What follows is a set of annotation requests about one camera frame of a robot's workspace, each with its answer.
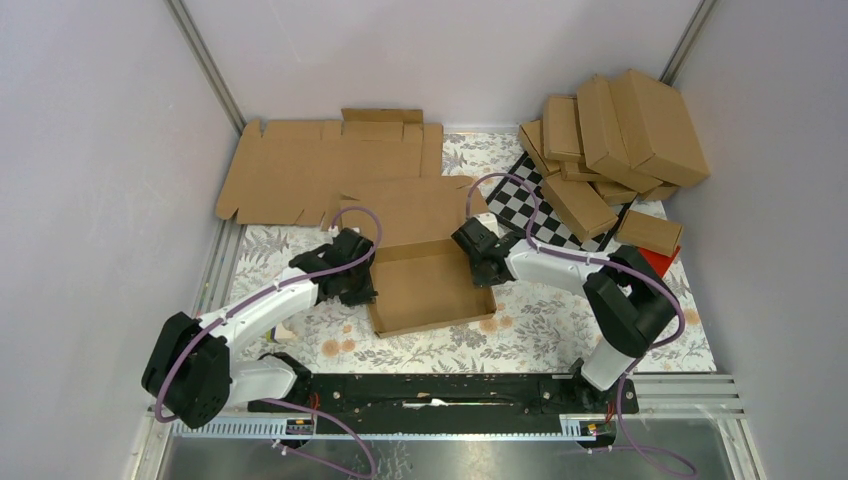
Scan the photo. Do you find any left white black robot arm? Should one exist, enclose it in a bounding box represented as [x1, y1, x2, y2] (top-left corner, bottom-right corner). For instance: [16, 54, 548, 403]
[141, 228, 376, 428]

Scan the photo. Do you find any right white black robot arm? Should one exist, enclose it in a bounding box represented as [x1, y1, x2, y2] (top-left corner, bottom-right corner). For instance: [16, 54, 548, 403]
[452, 218, 685, 412]

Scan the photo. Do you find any low folded cardboard box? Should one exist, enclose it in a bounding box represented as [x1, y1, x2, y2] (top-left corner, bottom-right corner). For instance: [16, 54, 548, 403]
[591, 181, 638, 206]

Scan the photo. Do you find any small cardboard box on red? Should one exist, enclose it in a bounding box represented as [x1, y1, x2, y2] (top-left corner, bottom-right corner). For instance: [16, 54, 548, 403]
[616, 210, 684, 255]

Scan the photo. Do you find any large folded cardboard box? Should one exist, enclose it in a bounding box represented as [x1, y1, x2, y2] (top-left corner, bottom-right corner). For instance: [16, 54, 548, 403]
[610, 69, 710, 187]

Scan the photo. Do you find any black white chessboard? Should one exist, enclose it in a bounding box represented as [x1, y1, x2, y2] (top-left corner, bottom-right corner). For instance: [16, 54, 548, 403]
[486, 152, 633, 252]

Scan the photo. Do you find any stack of flat cardboard blanks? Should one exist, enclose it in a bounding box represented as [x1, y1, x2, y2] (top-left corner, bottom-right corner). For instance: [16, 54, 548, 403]
[215, 108, 444, 226]

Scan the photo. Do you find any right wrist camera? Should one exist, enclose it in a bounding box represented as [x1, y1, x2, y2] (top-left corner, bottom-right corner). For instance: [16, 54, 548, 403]
[475, 212, 501, 237]

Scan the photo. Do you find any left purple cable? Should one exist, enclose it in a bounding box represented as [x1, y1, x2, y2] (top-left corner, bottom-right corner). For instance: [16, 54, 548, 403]
[153, 205, 384, 480]

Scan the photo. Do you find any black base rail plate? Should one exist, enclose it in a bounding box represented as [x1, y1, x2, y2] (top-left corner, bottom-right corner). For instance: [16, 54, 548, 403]
[286, 373, 639, 436]

